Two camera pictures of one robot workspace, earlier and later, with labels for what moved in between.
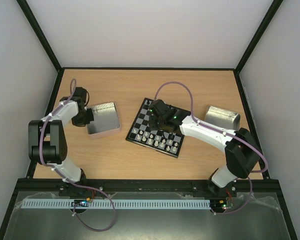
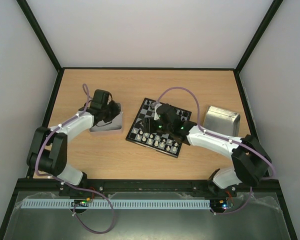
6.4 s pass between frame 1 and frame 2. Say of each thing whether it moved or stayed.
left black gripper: moved
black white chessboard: stayed
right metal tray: stayed
